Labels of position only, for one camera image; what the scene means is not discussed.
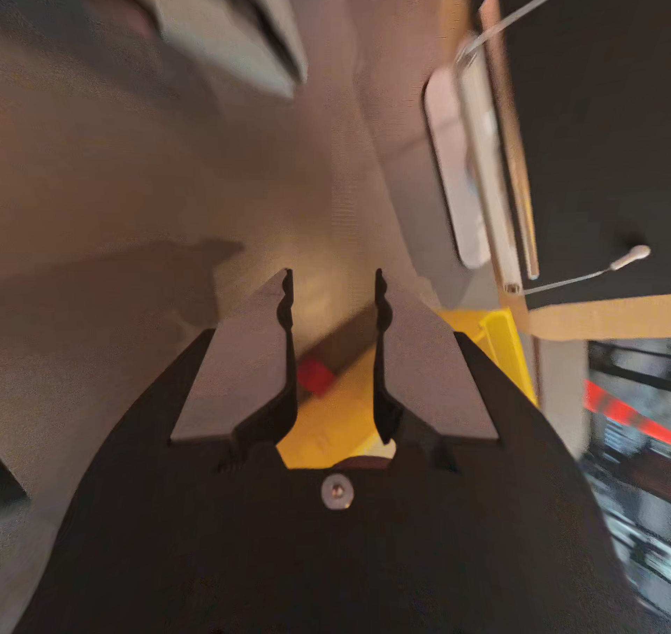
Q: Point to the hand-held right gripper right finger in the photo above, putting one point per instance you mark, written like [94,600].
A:
[435,382]

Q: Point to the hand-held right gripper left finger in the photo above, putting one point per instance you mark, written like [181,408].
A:
[236,382]

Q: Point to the yellow plastic bin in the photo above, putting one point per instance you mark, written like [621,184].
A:
[335,424]

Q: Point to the black board white stand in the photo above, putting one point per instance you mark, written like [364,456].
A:
[603,146]

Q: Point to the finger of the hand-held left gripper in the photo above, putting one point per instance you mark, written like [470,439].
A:
[283,10]
[220,41]

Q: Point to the red cube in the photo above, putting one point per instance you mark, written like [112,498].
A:
[314,377]

